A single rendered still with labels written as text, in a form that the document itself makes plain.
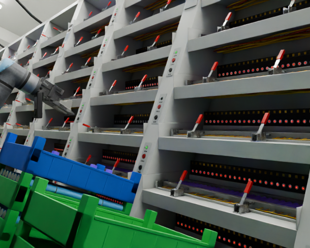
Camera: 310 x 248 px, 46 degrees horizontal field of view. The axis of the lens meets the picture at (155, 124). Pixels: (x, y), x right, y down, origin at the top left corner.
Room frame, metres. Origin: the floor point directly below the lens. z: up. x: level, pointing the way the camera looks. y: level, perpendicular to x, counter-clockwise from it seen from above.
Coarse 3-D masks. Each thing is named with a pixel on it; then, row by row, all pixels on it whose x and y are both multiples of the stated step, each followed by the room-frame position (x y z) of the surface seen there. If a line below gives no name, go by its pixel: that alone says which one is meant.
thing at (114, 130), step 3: (102, 129) 1.81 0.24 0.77; (105, 129) 1.79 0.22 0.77; (108, 129) 1.77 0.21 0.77; (111, 129) 1.74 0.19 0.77; (114, 129) 1.72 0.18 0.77; (117, 129) 1.70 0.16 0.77; (135, 129) 1.57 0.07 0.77; (138, 129) 1.55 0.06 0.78; (141, 129) 1.54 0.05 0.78; (132, 132) 1.59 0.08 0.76; (135, 132) 1.54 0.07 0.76; (138, 132) 1.53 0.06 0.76; (141, 132) 1.51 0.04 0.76
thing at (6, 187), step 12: (0, 168) 0.94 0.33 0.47; (0, 180) 0.88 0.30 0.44; (12, 180) 0.83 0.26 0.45; (24, 180) 0.79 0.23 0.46; (0, 192) 0.86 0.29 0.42; (12, 192) 0.81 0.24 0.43; (24, 192) 0.80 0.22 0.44; (48, 192) 0.83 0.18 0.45; (12, 204) 0.79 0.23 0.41; (24, 204) 0.80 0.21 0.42
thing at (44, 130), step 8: (64, 120) 2.53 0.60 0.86; (72, 120) 2.42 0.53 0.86; (40, 128) 2.49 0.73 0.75; (48, 128) 2.35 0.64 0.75; (56, 128) 2.31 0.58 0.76; (64, 128) 2.13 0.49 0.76; (40, 136) 2.38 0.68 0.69; (48, 136) 2.26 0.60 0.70; (56, 136) 2.15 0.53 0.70; (64, 136) 2.04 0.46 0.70
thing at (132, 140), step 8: (80, 128) 1.90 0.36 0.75; (88, 128) 1.90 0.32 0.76; (144, 128) 1.39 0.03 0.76; (80, 136) 1.87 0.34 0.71; (88, 136) 1.80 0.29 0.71; (96, 136) 1.72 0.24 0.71; (104, 136) 1.66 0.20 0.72; (112, 136) 1.60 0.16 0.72; (120, 136) 1.54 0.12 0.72; (128, 136) 1.48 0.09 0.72; (136, 136) 1.44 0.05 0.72; (112, 144) 1.60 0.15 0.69; (120, 144) 1.55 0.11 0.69; (128, 144) 1.49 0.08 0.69; (136, 144) 1.44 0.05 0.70
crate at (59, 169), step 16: (16, 144) 0.87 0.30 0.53; (32, 144) 0.80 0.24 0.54; (0, 160) 0.92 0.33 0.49; (16, 160) 0.84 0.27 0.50; (32, 160) 0.79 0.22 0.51; (48, 160) 0.81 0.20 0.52; (64, 160) 0.84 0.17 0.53; (48, 176) 0.82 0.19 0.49; (64, 176) 0.84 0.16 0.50; (80, 176) 0.87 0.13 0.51; (96, 176) 0.89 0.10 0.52; (112, 176) 0.92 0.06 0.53; (96, 192) 0.90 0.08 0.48; (112, 192) 0.93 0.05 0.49; (128, 192) 0.96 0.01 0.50
